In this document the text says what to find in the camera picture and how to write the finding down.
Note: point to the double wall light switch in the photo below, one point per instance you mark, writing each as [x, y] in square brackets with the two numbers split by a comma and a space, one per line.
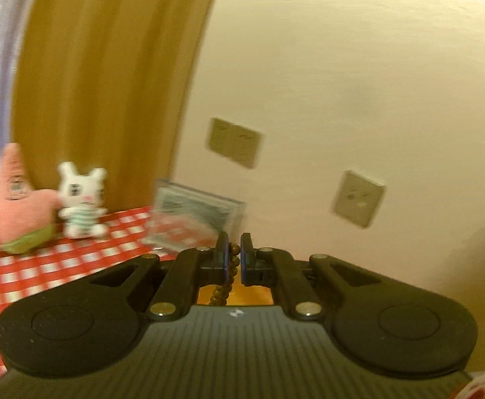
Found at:
[235, 142]

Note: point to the golden brown curtain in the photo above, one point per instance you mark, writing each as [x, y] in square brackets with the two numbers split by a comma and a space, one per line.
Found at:
[103, 83]

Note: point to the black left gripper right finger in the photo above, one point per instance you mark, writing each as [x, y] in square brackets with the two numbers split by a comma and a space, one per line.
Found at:
[277, 270]

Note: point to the red white checkered tablecloth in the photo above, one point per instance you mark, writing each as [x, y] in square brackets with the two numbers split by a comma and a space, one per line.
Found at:
[131, 233]

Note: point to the pink starfish plush toy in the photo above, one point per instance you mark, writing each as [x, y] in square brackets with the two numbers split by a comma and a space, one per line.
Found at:
[27, 215]

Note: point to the golden plastic tray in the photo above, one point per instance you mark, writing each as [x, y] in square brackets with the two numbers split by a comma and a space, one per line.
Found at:
[239, 295]

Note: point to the white bunny plush toy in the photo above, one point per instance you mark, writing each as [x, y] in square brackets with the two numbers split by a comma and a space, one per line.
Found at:
[81, 198]

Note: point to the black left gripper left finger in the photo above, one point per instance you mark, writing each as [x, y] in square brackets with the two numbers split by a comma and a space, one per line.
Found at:
[192, 269]

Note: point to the wall socket plate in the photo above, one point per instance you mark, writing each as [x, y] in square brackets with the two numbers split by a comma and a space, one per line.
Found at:
[358, 198]

